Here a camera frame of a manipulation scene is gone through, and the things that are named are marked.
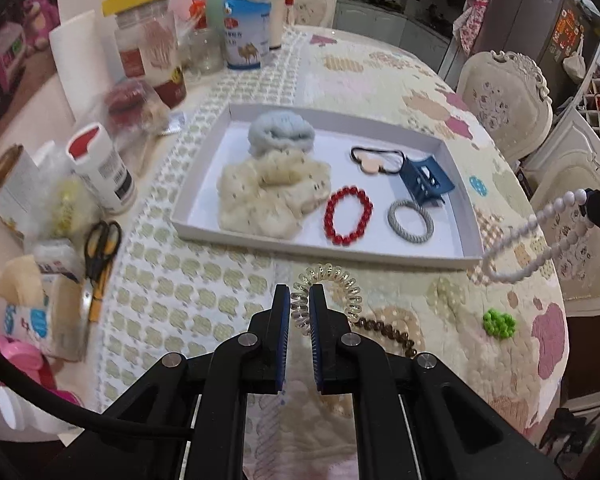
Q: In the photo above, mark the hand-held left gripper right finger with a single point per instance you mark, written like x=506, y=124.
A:
x=316, y=335

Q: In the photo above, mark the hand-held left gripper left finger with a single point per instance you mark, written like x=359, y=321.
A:
x=282, y=335

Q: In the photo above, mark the white shallow tray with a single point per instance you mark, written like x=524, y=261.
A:
x=375, y=185

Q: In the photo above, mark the cream carved floral chair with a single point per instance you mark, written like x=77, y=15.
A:
x=575, y=250
x=310, y=2
x=505, y=102

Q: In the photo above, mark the quilted patchwork tablecloth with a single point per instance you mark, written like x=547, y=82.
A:
x=405, y=287

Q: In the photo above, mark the cream fluffy scrunchie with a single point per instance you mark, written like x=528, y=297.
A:
x=250, y=205
x=285, y=172

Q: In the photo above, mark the cream cloth bag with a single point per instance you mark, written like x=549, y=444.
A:
x=575, y=62

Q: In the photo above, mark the blue hair claw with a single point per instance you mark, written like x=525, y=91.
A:
x=420, y=175

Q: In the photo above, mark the blue fluffy scrunchie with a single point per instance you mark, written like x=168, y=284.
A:
x=280, y=132

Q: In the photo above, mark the dark refrigerator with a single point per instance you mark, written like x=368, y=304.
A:
x=530, y=20

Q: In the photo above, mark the black yellow scissors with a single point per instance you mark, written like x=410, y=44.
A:
x=100, y=245

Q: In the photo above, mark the black item on floor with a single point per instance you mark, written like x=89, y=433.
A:
x=565, y=430

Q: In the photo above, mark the pink floral hanging cloth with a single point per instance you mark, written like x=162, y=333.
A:
x=475, y=15

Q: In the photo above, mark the tissue packet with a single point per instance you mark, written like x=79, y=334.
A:
x=50, y=310

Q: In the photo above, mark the small white blue packet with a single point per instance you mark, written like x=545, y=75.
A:
x=57, y=260

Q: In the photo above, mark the small foil sachet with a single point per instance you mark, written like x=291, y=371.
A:
x=173, y=123

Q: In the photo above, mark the white bottle red cap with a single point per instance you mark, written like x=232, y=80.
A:
x=102, y=170

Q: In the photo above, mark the yellow item in plastic bag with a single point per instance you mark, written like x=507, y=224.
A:
x=69, y=210

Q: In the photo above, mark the pink plastic container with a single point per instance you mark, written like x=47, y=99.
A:
x=15, y=360

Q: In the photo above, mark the plastic bag red contents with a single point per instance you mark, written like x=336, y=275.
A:
x=127, y=100

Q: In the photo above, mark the white kitchen cabinets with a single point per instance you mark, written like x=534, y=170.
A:
x=380, y=25

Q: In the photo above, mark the clear glass jar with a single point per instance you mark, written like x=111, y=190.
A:
x=205, y=52

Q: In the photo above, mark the blue white milk powder can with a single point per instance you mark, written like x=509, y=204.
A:
x=245, y=35

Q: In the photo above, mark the white can brown top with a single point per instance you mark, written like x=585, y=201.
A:
x=7, y=195

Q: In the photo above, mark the cream tumbler red lid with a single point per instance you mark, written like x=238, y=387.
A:
x=279, y=25

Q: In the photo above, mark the plastic jar red label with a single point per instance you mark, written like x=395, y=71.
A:
x=145, y=50

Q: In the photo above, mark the paper towel roll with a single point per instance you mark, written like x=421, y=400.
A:
x=75, y=60

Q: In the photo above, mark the pink toy car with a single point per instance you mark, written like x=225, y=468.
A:
x=0, y=65

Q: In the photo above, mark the pink plush toy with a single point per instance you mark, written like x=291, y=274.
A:
x=40, y=17

